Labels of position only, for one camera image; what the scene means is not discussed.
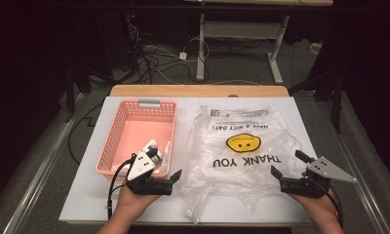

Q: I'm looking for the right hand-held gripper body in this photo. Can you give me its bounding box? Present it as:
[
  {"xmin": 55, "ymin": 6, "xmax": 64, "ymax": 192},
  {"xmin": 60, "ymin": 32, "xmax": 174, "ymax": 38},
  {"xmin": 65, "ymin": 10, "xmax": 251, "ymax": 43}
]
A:
[{"xmin": 279, "ymin": 156, "xmax": 359, "ymax": 200}]

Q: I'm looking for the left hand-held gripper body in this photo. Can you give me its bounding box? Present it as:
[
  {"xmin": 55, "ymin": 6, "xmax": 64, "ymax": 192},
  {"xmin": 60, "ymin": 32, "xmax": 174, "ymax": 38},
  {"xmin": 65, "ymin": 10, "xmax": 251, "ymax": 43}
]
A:
[{"xmin": 126, "ymin": 152, "xmax": 174, "ymax": 196}]

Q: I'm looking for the clear dropper bottle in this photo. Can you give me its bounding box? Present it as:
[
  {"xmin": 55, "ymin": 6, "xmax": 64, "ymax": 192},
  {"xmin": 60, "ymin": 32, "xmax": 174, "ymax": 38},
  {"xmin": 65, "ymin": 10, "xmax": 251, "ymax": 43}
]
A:
[{"xmin": 159, "ymin": 139, "xmax": 172, "ymax": 175}]

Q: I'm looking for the pink perforated plastic basket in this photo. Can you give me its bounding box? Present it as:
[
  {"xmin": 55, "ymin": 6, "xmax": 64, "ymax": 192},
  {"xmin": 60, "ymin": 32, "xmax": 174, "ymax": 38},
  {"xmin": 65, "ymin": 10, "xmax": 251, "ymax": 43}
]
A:
[{"xmin": 95, "ymin": 98, "xmax": 178, "ymax": 180}]

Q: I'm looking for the clear smiley plastic bag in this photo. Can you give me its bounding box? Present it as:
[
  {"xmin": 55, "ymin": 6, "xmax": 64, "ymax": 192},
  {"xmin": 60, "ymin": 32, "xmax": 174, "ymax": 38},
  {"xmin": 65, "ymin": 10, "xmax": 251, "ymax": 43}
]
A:
[{"xmin": 180, "ymin": 104, "xmax": 304, "ymax": 224}]

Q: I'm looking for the person's left hand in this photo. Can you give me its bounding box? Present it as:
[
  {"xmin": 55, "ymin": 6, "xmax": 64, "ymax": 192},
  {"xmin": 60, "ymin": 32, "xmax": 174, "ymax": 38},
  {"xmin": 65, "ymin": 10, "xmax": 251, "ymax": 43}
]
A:
[{"xmin": 116, "ymin": 183, "xmax": 162, "ymax": 216}]

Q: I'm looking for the person's right hand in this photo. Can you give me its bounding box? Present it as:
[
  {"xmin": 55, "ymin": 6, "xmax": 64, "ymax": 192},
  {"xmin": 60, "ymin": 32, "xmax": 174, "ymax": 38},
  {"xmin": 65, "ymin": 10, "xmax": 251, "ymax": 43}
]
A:
[{"xmin": 289, "ymin": 191, "xmax": 341, "ymax": 226}]

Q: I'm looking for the black stand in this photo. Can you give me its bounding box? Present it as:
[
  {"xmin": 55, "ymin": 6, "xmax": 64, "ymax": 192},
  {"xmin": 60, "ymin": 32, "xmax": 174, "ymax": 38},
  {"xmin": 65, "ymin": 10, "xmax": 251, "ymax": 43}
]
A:
[
  {"xmin": 63, "ymin": 64, "xmax": 76, "ymax": 123},
  {"xmin": 289, "ymin": 64, "xmax": 344, "ymax": 135}
]

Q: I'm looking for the metal floor rail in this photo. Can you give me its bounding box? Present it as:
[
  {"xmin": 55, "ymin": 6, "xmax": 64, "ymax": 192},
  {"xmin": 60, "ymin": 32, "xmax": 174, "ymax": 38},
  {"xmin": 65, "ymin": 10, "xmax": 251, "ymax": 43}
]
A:
[
  {"xmin": 2, "ymin": 93, "xmax": 89, "ymax": 234},
  {"xmin": 309, "ymin": 93, "xmax": 390, "ymax": 234}
]

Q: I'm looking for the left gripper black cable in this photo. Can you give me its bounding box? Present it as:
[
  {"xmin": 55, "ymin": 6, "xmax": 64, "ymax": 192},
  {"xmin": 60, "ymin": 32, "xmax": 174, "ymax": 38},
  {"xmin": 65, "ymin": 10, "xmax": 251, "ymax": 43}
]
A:
[{"xmin": 106, "ymin": 153, "xmax": 137, "ymax": 220}]

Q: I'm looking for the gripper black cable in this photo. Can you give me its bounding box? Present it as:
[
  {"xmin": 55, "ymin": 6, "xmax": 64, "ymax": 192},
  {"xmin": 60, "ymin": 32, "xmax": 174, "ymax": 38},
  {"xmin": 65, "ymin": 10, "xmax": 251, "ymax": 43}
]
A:
[
  {"xmin": 106, "ymin": 153, "xmax": 137, "ymax": 220},
  {"xmin": 319, "ymin": 181, "xmax": 344, "ymax": 228}
]

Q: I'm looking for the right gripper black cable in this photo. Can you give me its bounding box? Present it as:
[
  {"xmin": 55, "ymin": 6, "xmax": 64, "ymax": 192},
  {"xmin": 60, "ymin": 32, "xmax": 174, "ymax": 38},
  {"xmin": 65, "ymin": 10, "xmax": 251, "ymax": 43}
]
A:
[{"xmin": 319, "ymin": 181, "xmax": 344, "ymax": 228}]

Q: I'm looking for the black floor cable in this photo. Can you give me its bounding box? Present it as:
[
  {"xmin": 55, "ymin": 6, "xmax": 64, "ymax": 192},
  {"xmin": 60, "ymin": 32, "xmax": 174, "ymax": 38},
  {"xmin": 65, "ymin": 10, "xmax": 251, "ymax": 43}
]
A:
[{"xmin": 67, "ymin": 102, "xmax": 103, "ymax": 166}]

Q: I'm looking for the tangle of floor cables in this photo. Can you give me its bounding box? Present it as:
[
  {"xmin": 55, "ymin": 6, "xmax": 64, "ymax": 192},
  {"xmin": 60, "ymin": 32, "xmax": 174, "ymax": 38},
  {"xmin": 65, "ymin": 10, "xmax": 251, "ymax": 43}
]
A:
[{"xmin": 126, "ymin": 22, "xmax": 214, "ymax": 86}]

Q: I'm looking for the white metal desk frame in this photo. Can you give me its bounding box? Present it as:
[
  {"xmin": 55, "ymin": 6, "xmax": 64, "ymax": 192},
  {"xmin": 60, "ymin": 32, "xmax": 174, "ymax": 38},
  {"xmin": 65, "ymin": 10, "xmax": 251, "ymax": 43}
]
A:
[{"xmin": 182, "ymin": 0, "xmax": 334, "ymax": 86}]

